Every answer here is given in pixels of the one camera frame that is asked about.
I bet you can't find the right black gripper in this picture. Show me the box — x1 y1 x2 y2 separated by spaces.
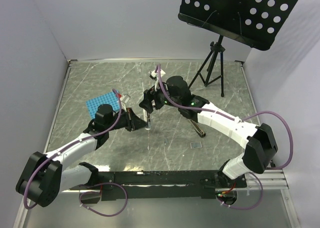
139 78 181 114

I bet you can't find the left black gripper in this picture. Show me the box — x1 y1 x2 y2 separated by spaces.
106 107 150 132

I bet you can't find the white stapler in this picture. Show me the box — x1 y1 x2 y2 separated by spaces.
143 110 152 131

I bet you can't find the long metal stapler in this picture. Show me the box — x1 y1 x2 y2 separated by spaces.
187 119 206 138

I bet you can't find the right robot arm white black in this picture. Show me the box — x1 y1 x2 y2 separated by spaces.
139 72 278 187

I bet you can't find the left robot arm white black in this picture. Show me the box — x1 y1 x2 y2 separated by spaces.
15 104 148 210

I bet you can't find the small tray of staples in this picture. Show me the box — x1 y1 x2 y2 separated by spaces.
190 142 202 149

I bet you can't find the black tripod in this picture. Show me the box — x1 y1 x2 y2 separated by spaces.
188 35 226 97

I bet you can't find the black perforated music stand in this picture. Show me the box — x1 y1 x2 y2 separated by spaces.
178 0 298 51

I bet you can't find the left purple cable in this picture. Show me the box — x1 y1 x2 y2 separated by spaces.
22 87 131 218

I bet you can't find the purple cable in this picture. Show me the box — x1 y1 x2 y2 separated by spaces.
154 64 294 210
22 87 131 218

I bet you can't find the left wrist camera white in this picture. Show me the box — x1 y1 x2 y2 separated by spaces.
118 94 131 105

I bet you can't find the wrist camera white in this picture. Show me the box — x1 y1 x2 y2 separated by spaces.
149 68 161 92
118 94 131 105

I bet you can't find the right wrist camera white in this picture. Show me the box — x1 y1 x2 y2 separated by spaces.
149 68 161 92

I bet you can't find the blue studded base plate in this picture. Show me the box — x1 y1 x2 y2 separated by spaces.
85 91 120 119

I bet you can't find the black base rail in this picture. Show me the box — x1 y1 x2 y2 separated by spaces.
71 170 247 201

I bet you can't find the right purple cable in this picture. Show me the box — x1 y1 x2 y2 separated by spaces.
154 64 294 210

